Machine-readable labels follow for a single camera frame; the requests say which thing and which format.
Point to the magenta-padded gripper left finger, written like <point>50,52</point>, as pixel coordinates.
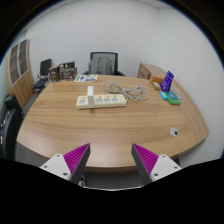
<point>59,165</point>

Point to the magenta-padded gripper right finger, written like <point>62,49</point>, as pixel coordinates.
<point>160,167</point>

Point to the white charger block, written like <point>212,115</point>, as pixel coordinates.
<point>90,96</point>

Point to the black leather armchair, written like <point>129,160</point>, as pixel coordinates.
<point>9,126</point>

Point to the green box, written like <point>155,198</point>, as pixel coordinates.
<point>174,99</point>

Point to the small blue box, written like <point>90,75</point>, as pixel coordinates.
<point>163,95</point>

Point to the clear plastic bag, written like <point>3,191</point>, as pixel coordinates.
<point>177,91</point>

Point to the small tan box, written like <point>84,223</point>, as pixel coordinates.
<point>156,85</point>

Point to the cream power strip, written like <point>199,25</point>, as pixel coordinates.
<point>110,100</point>

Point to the purple upright package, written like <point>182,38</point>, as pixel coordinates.
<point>167,81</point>

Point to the orange box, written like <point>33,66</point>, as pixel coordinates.
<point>156,79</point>

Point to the wooden glass-door cabinet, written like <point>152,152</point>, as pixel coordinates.
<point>20,83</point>

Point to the green and purple leaflet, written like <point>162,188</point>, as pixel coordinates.
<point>86,78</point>

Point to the small dark cardboard box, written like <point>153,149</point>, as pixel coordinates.
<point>54,74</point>

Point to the low wooden side cabinet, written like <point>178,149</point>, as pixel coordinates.
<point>148,70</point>

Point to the small black chair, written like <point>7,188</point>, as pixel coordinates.
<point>45,66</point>

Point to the grey backpack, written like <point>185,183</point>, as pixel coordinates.
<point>101,65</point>

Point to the black mesh office chair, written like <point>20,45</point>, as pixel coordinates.
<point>115,58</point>

